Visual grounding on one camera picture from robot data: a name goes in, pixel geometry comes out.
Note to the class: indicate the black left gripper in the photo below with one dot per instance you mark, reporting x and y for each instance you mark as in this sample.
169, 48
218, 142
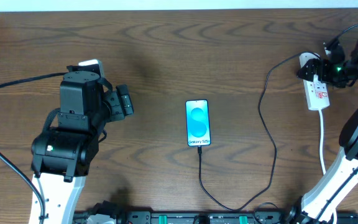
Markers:
119, 103

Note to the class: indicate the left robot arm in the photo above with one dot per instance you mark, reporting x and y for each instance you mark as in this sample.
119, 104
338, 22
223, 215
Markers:
63, 151

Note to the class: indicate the white power strip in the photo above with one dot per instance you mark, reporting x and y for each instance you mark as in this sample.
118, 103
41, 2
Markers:
315, 91

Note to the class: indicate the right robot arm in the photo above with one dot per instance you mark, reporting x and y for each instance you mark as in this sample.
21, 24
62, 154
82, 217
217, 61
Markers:
319, 204

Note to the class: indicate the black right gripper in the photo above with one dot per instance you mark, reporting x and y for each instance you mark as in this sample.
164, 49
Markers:
314, 70

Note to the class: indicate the blue Galaxy smartphone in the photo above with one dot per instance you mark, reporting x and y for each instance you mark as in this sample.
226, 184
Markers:
197, 123

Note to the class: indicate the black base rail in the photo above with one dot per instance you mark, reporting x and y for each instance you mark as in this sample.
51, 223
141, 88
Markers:
107, 212

